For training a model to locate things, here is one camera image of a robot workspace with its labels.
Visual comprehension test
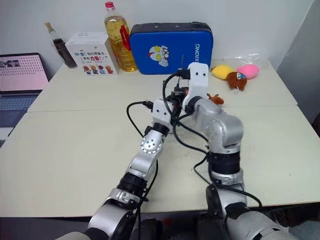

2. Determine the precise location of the grey partition panel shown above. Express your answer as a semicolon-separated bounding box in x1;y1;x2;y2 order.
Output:
276;0;320;126

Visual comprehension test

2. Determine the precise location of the open laptop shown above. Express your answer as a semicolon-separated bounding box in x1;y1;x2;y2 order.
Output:
0;52;50;148

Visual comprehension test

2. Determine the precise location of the pink plush toy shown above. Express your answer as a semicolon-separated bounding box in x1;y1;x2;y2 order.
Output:
236;64;260;80

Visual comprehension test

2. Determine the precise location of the yellow plush toy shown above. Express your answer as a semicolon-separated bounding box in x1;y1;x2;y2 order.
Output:
211;64;236;81

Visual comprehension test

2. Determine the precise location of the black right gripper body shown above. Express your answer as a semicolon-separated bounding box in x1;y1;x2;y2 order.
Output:
178;76;191;94

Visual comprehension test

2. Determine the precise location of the brown plush with blue cap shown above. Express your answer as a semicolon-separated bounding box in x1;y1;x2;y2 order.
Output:
226;71;249;91

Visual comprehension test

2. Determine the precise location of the white printed cardboard box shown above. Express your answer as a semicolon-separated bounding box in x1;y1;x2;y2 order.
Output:
64;31;120;76

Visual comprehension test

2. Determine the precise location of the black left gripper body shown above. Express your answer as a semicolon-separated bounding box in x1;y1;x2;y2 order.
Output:
169;97;186;120

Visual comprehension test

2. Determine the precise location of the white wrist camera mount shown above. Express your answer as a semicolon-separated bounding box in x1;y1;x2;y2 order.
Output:
151;98;174;126
186;62;209;101

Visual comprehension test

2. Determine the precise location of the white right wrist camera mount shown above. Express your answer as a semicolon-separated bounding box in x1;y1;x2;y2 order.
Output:
186;62;209;101

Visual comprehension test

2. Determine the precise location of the brown monkey plush toy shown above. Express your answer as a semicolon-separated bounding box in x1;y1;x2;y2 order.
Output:
206;93;225;105

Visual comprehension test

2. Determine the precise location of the blue cartoon print case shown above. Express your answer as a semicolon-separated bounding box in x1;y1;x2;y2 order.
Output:
128;21;214;76

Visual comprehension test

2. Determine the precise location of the large cooking oil bottle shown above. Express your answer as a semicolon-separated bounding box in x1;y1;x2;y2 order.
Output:
103;1;138;73

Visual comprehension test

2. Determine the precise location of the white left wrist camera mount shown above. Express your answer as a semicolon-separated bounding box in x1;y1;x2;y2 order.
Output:
151;98;174;126

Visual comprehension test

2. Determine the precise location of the clear plastic bag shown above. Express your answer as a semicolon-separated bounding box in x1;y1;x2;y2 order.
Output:
232;51;270;72

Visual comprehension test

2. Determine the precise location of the dark sauce glass bottle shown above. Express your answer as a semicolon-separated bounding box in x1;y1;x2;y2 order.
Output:
44;21;78;69

